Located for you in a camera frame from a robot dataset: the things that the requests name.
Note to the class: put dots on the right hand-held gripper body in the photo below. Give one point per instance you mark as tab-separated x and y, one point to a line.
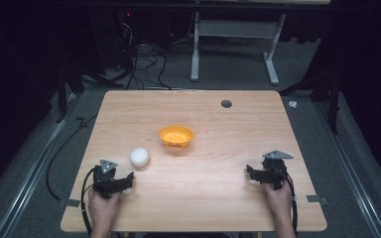
274	172

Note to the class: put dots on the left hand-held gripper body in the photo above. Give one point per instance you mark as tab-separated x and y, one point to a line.
104	180

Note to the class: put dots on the white ball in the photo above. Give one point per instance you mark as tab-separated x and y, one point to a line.
139	157

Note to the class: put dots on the orange plastic bowl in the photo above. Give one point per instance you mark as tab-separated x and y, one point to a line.
176	135

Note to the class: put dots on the person's left hand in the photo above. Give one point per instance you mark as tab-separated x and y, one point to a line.
103	205

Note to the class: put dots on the person's right hand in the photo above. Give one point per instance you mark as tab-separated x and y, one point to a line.
279	200

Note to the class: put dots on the grey tape strip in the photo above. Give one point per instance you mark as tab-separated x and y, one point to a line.
70	203
317	199

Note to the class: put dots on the grey round table grommet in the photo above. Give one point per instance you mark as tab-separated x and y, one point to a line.
226	103

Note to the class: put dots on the white crumpled paper scrap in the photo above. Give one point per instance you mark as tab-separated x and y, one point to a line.
292	104

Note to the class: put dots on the black metal stand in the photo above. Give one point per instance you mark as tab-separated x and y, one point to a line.
62	92
333	99

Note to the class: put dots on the metal floor rail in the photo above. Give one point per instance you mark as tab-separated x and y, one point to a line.
350	172
29	178

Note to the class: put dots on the white metal desk frame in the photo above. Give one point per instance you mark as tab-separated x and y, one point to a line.
234	29

